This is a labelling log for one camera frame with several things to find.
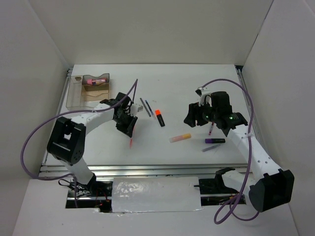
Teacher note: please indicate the grey clear capped pen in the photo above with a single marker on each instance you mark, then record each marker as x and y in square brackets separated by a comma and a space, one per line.
[211, 148]

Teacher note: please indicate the pink orange highlighter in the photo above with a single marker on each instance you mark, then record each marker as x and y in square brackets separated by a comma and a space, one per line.
[180, 138]

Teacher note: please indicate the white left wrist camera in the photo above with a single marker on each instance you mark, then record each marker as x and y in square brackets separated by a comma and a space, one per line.
[135, 108]

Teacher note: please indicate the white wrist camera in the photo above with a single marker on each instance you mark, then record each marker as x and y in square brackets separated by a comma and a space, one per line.
[135, 108]
[204, 96]

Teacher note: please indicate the pink capped pencil tube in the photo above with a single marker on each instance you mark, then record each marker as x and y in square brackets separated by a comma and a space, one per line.
[97, 82]

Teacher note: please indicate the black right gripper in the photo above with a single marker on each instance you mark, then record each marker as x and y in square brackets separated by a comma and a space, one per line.
[194, 113]

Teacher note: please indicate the purple capped black highlighter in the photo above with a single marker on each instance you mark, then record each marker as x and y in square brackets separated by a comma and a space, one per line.
[215, 141]

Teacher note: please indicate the aluminium table frame rail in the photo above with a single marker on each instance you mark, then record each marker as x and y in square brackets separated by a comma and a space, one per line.
[169, 88]

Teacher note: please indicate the orange capped black highlighter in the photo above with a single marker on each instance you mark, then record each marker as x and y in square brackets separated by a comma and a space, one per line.
[160, 118]

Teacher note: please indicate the white cover sheet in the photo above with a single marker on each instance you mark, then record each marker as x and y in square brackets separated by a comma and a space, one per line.
[158, 194]

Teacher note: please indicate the dark patterned pencil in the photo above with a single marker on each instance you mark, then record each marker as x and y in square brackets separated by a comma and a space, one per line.
[145, 107]

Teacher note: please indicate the red white pen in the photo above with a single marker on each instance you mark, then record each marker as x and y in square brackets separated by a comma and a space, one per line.
[211, 129]

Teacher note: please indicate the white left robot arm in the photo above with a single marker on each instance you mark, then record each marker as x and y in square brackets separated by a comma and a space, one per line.
[67, 141]

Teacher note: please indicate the smoky grey organizer compartment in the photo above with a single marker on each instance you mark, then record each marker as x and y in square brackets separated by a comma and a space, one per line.
[86, 77]

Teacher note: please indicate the blue clear pen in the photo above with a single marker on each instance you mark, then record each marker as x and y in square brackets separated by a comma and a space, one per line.
[150, 109]

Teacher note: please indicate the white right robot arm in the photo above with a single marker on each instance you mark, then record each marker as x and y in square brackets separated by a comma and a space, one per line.
[270, 186]

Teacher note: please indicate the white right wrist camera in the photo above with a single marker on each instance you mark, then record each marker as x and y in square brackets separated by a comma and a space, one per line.
[204, 96]

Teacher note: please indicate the clear long organizer tray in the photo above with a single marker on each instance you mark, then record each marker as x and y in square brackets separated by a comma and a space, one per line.
[74, 97]

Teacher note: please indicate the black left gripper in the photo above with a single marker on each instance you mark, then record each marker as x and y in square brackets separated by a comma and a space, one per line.
[129, 128]

